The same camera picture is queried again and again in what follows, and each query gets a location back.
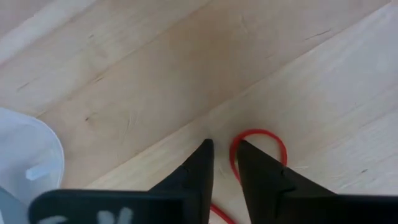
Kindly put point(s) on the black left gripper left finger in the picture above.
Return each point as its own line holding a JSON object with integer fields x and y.
{"x": 199, "y": 174}

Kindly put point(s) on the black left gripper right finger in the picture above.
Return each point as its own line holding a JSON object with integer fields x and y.
{"x": 264, "y": 186}

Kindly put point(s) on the red rubber band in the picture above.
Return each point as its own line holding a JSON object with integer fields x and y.
{"x": 258, "y": 132}

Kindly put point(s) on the clear plastic bin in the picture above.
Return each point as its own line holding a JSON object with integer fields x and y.
{"x": 25, "y": 146}

